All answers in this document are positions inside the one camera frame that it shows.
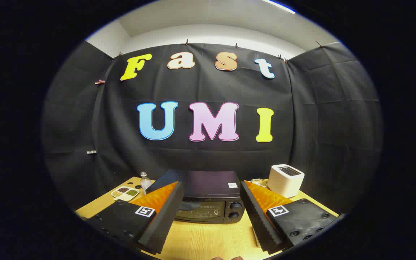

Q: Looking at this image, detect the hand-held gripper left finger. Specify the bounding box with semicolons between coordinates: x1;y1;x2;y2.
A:
82;181;185;255

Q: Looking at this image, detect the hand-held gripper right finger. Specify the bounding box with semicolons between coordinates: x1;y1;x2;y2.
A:
239;181;340;255

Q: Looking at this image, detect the black toaster oven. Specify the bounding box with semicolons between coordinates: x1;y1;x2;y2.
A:
146;170;246;224

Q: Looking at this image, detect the white pop-up toaster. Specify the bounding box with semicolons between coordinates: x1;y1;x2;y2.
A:
268;164;305;198

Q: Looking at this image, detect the clear plastic bottle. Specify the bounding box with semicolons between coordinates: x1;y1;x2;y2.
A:
139;172;152;195

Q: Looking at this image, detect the divided dish of beans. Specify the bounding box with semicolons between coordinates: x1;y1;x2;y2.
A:
111;186;140;202

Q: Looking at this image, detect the black backdrop cloth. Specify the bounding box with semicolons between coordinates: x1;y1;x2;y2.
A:
42;40;385;217

